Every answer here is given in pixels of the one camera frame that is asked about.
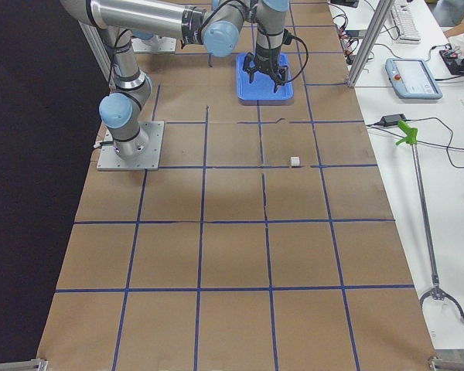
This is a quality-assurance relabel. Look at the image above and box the aluminium frame post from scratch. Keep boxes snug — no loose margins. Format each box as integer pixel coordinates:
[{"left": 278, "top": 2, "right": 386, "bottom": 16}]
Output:
[{"left": 346, "top": 0, "right": 394, "bottom": 88}]

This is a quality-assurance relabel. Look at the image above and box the teach pendant tablet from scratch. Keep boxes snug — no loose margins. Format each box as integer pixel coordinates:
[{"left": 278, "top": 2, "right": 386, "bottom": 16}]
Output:
[{"left": 384, "top": 58, "right": 442, "bottom": 100}]

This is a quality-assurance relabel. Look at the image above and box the green handled reach grabber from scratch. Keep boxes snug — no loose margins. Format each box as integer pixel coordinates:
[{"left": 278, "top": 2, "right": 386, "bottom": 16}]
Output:
[{"left": 395, "top": 120, "right": 464, "bottom": 328}]

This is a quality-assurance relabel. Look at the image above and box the white keyboard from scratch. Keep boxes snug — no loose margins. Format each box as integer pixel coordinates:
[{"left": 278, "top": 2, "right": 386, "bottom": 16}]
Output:
[{"left": 390, "top": 0, "right": 421, "bottom": 44}]

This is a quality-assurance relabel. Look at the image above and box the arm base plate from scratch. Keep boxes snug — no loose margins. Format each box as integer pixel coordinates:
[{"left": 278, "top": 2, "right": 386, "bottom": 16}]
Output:
[
  {"left": 97, "top": 121, "right": 165, "bottom": 171},
  {"left": 131, "top": 36, "right": 176, "bottom": 54}
]

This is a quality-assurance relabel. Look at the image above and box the white block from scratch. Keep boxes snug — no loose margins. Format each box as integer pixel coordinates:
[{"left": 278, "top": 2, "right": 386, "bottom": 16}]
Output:
[{"left": 290, "top": 156, "right": 302, "bottom": 168}]

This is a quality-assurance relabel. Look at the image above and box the blue plastic tray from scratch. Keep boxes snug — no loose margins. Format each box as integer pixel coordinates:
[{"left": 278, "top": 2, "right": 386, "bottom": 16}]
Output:
[{"left": 236, "top": 53, "right": 294, "bottom": 106}]

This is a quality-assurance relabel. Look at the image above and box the black power adapter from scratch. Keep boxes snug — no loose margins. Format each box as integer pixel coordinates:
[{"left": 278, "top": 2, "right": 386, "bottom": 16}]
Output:
[{"left": 376, "top": 114, "right": 407, "bottom": 127}]

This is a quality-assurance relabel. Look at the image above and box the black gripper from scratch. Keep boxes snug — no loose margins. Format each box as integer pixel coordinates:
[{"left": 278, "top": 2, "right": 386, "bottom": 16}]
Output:
[{"left": 242, "top": 46, "right": 289, "bottom": 93}]

